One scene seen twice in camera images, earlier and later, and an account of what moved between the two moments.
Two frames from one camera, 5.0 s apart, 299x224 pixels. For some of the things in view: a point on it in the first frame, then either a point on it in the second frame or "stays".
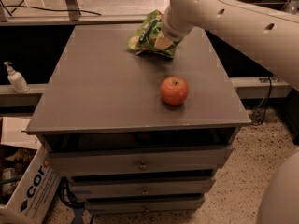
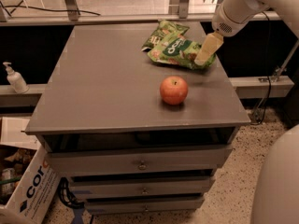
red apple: x=174 y=90 stays
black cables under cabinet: x=77 y=203 stays
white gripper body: x=172 y=29 -> x=224 y=20
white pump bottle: x=17 y=79 stays
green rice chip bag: x=144 y=41 -> x=181 y=50
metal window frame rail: x=69 y=15 stays
